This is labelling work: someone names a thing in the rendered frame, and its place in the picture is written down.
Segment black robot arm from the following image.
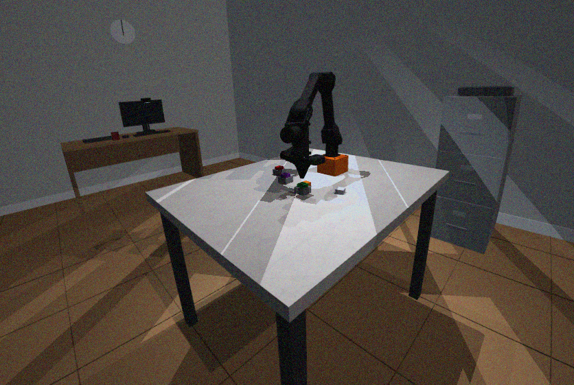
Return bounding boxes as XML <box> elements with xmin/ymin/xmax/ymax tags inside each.
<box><xmin>280</xmin><ymin>72</ymin><xmax>343</xmax><ymax>163</ymax></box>

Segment green button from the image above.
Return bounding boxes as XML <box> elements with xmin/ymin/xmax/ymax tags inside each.
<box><xmin>294</xmin><ymin>182</ymin><xmax>311</xmax><ymax>196</ymax></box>

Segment purple button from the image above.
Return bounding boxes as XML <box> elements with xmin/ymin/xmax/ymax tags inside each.
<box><xmin>278</xmin><ymin>172</ymin><xmax>293</xmax><ymax>185</ymax></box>

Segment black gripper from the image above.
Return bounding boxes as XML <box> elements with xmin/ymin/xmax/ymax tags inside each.
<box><xmin>280</xmin><ymin>139</ymin><xmax>325</xmax><ymax>179</ymax></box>

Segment red button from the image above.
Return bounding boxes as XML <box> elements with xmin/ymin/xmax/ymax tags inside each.
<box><xmin>273</xmin><ymin>165</ymin><xmax>286</xmax><ymax>176</ymax></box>

